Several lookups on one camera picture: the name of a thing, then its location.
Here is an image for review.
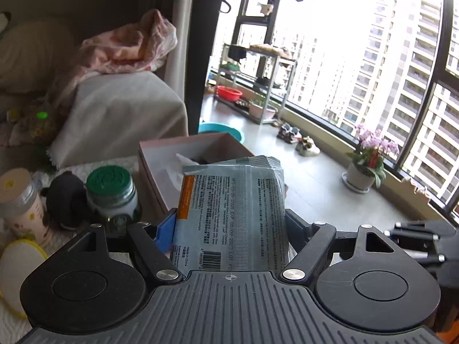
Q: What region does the blue wet wipes pack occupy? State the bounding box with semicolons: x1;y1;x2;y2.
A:
171;155;289;274

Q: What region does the black plush toy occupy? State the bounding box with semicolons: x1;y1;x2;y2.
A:
40;171;91;231

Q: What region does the green lid glass jar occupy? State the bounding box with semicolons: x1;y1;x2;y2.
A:
85;165;142;222

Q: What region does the pink cardboard box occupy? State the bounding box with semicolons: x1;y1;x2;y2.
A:
137;132;255;216

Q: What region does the small pair of shoes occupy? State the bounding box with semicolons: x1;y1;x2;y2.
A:
277;123;320;157

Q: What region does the pink orchid in white pot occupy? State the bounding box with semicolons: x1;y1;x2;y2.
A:
344;125;399;194

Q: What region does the teal water basin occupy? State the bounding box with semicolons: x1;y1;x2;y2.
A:
199;123;245;143

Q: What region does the grey covered sofa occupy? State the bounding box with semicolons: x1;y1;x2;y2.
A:
1;42;188;168

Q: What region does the floral tin with silver lid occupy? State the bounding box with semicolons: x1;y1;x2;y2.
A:
1;168;50;245

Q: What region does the red plastic basin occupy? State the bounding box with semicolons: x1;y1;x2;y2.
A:
216;85;243;103

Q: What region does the metal balcony shelf rack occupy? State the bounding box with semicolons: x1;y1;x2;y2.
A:
213;44;297;125

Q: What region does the green lid snack jar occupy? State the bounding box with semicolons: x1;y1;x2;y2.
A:
30;111;58;145

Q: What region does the pink floral blanket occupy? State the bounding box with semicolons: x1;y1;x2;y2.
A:
46;9;177;109

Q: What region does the beige pillow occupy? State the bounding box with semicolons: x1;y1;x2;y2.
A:
1;18;78;94

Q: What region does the beige curtain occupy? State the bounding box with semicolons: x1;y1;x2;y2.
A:
164;0;193;101

